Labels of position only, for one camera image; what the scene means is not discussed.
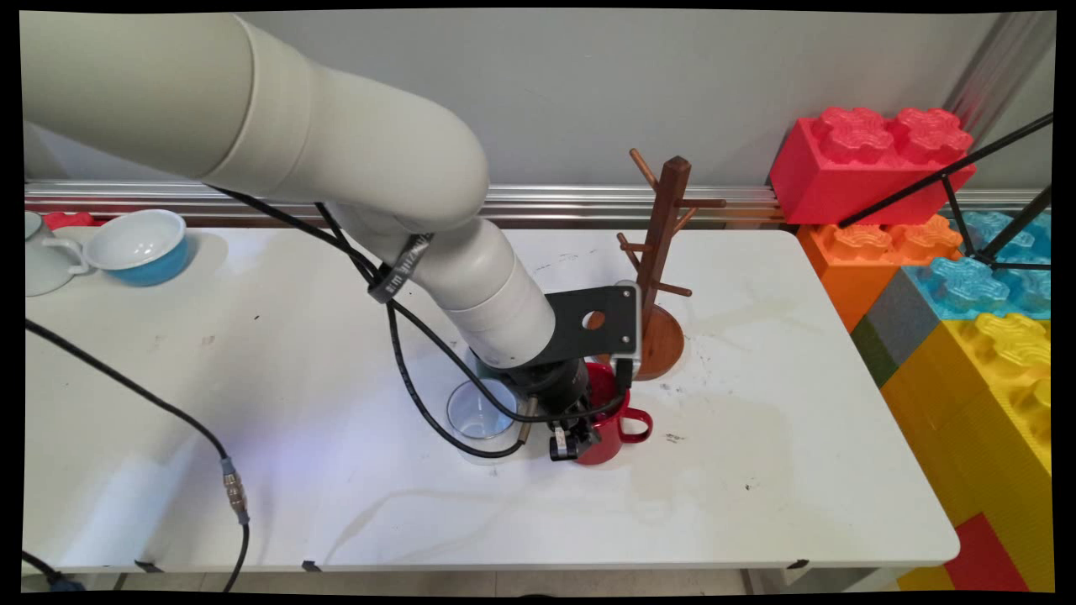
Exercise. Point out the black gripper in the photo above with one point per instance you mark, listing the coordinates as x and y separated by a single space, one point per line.
551 391

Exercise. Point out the red mug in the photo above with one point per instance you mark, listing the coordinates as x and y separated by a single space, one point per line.
618 428

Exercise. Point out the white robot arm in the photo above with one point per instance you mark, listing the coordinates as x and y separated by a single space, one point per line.
294 126

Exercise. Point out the white enamel mug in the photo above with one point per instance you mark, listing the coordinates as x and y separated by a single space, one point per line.
471 420

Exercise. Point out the dark green mug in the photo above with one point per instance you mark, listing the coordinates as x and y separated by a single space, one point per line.
486 367

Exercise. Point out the brown wooden mug tree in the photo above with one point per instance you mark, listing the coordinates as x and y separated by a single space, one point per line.
664 227

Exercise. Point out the green giant building block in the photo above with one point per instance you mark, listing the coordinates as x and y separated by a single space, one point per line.
872 353

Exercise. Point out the orange giant building block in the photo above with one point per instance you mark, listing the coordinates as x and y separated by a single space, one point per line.
849 269

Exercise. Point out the red giant building block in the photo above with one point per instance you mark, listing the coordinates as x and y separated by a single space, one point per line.
841 181

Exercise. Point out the yellow giant building block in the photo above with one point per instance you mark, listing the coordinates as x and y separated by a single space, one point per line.
983 420

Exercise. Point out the light blue giant building block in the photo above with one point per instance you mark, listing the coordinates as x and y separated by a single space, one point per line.
958 290

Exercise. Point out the black tripod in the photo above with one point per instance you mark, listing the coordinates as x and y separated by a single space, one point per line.
950 178

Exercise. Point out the blue bowl white inside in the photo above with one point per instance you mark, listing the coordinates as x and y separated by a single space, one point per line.
155 260

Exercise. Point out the small red block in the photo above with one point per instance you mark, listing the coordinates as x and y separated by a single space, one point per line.
67 220

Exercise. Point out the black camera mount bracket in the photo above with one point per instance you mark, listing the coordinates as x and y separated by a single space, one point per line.
618 332

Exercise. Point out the aluminium rail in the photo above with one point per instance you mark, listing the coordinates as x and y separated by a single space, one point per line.
740 202

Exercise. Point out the aluminium frame post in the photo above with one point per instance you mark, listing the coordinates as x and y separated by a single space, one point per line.
1000 71

